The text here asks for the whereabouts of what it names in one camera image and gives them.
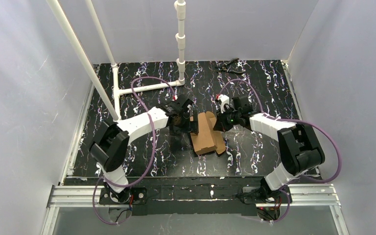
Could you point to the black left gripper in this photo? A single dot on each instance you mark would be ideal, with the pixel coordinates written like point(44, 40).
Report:
point(190, 122)

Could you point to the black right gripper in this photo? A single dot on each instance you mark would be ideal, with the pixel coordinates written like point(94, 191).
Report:
point(220, 120)

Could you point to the brown cardboard paper box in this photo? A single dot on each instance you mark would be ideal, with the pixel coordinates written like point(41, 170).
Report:
point(207, 140)

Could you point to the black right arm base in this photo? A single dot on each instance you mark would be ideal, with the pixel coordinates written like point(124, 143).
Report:
point(264, 194)

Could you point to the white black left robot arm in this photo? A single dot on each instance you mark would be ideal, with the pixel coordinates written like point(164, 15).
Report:
point(110, 142)

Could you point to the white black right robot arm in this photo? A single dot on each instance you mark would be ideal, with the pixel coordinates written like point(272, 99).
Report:
point(299, 147)

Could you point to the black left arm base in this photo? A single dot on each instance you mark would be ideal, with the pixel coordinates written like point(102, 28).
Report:
point(129, 196)

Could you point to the black pliers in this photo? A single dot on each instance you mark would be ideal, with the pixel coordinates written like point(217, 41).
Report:
point(225, 67)

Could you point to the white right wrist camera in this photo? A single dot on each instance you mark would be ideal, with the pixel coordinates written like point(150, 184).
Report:
point(224, 102)

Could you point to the aluminium rail frame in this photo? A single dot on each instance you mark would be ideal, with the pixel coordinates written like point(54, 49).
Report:
point(188, 194)

